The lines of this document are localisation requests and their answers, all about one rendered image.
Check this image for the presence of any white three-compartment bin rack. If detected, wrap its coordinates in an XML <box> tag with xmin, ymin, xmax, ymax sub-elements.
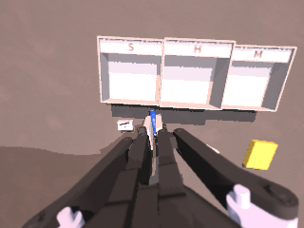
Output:
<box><xmin>97</xmin><ymin>36</ymin><xmax>296</xmax><ymax>111</ymax></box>

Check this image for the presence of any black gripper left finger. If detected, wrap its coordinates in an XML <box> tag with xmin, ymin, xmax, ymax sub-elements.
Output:
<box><xmin>22</xmin><ymin>116</ymin><xmax>153</xmax><ymax>228</ymax></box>

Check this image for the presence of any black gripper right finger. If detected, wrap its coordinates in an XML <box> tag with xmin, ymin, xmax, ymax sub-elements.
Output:
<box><xmin>156</xmin><ymin>114</ymin><xmax>299</xmax><ymax>228</ymax></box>

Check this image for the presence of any yellow block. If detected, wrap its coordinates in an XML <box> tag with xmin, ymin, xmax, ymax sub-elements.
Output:
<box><xmin>243</xmin><ymin>140</ymin><xmax>277</xmax><ymax>170</ymax></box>

